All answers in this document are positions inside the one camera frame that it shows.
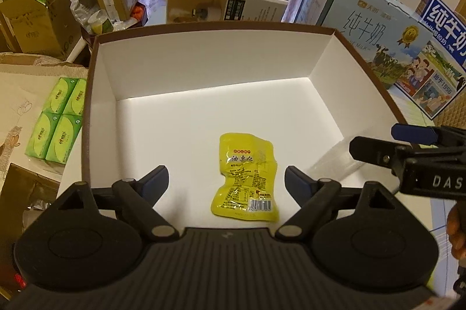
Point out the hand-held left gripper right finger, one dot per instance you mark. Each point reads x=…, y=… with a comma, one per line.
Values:
x=295, y=184

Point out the clear plastic bag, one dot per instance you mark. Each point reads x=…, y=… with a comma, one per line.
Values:
x=85, y=9

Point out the dark red box of oranges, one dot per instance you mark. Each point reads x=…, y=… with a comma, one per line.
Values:
x=138, y=13

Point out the cow print milk box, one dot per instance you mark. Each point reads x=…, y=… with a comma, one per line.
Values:
x=364, y=22

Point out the blue illustrated milk box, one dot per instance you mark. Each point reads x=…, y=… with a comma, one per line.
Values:
x=437, y=84

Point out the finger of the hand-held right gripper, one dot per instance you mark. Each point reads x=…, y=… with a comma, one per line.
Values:
x=415, y=133
x=378, y=151

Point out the brown and white cardboard box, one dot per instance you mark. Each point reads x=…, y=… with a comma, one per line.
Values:
x=218, y=84

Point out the large brown cardboard box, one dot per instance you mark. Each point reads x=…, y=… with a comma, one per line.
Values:
x=32, y=26

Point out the yellow snack packet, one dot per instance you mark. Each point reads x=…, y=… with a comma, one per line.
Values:
x=244, y=179

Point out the person's right hand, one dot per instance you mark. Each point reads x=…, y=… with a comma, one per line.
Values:
x=458, y=230

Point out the beige printed cloth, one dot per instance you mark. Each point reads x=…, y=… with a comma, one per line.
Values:
x=18, y=106

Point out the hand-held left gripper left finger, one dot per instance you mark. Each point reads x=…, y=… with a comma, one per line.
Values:
x=156, y=184

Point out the green tissue pack bundle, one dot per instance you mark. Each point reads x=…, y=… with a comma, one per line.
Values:
x=58, y=120

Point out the flat brown carton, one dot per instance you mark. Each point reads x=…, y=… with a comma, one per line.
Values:
x=25, y=186

